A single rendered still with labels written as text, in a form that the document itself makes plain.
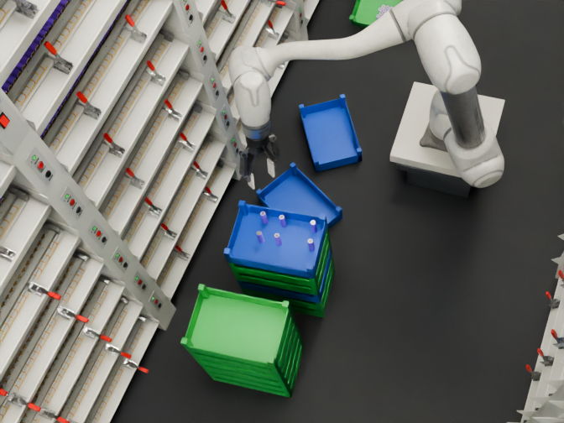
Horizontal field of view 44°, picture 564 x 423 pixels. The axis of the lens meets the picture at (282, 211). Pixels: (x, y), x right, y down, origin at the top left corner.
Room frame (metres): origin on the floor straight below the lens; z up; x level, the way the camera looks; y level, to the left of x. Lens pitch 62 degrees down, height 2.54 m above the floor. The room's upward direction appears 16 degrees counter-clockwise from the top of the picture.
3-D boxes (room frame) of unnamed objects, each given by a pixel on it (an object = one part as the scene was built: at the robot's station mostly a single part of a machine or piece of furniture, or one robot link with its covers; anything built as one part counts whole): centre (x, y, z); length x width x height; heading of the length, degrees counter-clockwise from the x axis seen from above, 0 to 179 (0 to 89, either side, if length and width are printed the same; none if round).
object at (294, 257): (1.02, 0.04, 0.44); 0.30 x 0.20 x 0.08; 62
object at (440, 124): (1.34, -0.69, 0.41); 0.18 x 0.16 x 0.22; 2
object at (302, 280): (1.02, 0.04, 0.36); 0.30 x 0.20 x 0.08; 62
